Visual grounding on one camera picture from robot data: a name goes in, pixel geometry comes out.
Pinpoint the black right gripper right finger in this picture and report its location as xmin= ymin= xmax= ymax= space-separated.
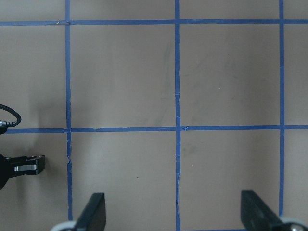
xmin=241 ymin=190 xmax=308 ymax=231

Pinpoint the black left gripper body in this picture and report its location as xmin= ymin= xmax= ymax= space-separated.
xmin=0 ymin=155 xmax=46 ymax=190

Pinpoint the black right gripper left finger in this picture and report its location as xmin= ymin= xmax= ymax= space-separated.
xmin=51 ymin=192 xmax=107 ymax=231

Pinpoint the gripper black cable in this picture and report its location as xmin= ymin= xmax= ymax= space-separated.
xmin=0 ymin=104 xmax=22 ymax=134

